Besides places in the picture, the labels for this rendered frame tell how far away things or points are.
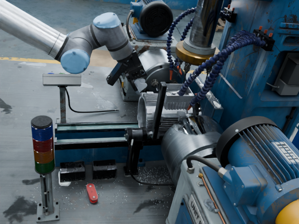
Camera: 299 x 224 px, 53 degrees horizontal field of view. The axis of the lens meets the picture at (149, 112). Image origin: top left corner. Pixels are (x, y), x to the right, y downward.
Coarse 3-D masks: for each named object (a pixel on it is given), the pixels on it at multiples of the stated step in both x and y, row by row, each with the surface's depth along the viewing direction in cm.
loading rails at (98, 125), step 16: (64, 128) 133; (80, 128) 134; (96, 128) 136; (112, 128) 138; (64, 144) 124; (80, 144) 126; (96, 144) 128; (112, 144) 130; (144, 144) 134; (160, 144) 136; (64, 160) 129; (80, 160) 131; (144, 160) 138
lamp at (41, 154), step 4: (36, 152) 91; (40, 152) 91; (44, 152) 91; (48, 152) 92; (52, 152) 94; (36, 156) 92; (40, 156) 92; (44, 156) 92; (48, 156) 93; (52, 156) 94; (36, 160) 93; (40, 160) 92; (44, 160) 93; (48, 160) 94
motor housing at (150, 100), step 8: (144, 96) 129; (152, 96) 128; (144, 104) 139; (152, 104) 126; (144, 112) 141; (152, 112) 126; (168, 112) 128; (176, 112) 129; (144, 120) 140; (152, 120) 126; (168, 120) 127; (176, 120) 128; (160, 128) 128; (168, 128) 129
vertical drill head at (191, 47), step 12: (204, 0) 106; (216, 0) 106; (204, 12) 108; (216, 12) 108; (192, 24) 115; (204, 24) 110; (216, 24) 112; (192, 36) 115; (204, 36) 113; (180, 48) 117; (192, 48) 114; (204, 48) 115; (216, 48) 123; (180, 60) 125; (192, 60) 114; (204, 60) 113; (216, 60) 116
